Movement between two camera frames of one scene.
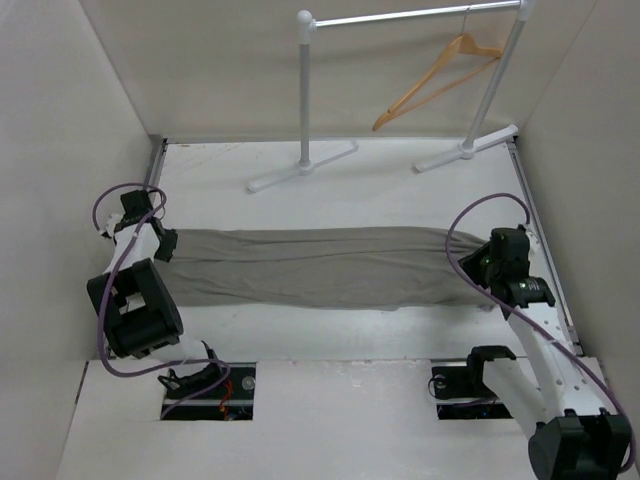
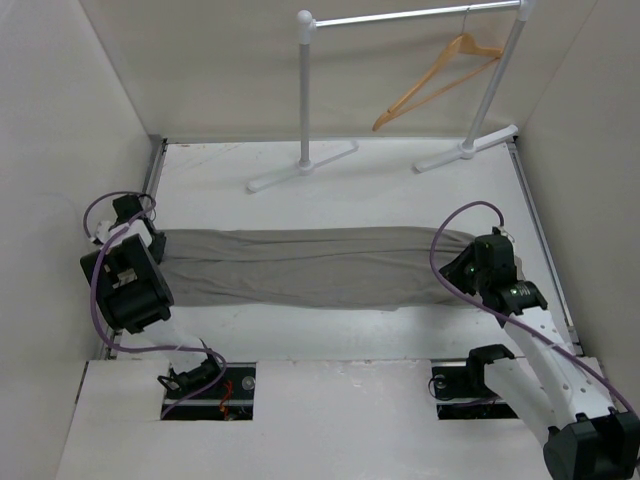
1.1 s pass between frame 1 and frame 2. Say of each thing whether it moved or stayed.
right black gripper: moved
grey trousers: stayed
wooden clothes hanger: stayed
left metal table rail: stayed
